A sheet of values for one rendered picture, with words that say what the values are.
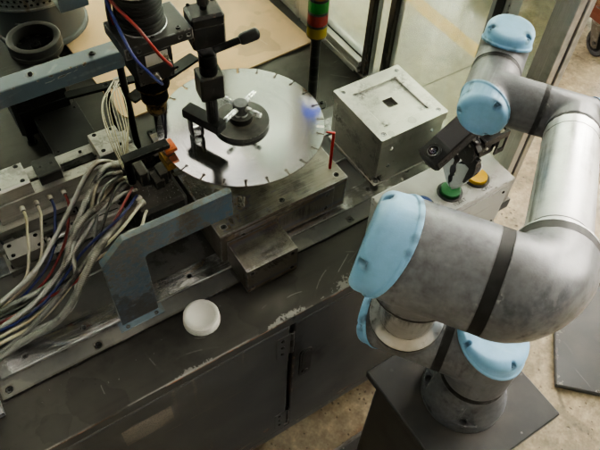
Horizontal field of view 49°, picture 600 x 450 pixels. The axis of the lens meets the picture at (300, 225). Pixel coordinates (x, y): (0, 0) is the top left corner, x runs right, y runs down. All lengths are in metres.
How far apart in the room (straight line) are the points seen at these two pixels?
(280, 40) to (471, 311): 1.30
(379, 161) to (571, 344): 1.09
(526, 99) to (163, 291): 0.75
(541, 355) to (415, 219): 1.62
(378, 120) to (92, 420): 0.81
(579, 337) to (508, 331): 1.64
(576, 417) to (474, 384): 1.11
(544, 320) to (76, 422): 0.84
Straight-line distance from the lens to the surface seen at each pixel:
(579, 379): 2.24
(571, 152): 0.88
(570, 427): 2.18
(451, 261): 0.65
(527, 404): 1.30
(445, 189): 1.31
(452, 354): 1.07
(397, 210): 0.66
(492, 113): 0.98
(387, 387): 1.24
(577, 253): 0.71
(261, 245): 1.29
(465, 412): 1.20
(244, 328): 1.28
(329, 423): 2.00
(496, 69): 1.02
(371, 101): 1.47
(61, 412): 1.26
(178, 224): 1.13
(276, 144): 1.28
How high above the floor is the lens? 1.87
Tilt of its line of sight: 53 degrees down
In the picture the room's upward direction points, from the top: 4 degrees clockwise
